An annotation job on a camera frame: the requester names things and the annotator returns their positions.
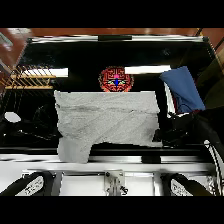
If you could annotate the silver frame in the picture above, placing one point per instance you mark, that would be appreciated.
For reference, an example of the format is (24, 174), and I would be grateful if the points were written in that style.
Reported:
(133, 166)

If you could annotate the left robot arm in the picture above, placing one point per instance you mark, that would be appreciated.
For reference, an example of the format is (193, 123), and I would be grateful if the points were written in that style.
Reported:
(33, 185)

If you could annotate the blue garment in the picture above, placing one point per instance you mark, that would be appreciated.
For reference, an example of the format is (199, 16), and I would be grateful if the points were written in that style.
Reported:
(185, 88)

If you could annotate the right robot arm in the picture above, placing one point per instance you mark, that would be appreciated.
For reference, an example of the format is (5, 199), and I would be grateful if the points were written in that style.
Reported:
(181, 130)

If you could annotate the grey T-shirt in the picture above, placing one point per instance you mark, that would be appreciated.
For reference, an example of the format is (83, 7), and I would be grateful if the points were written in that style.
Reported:
(106, 116)

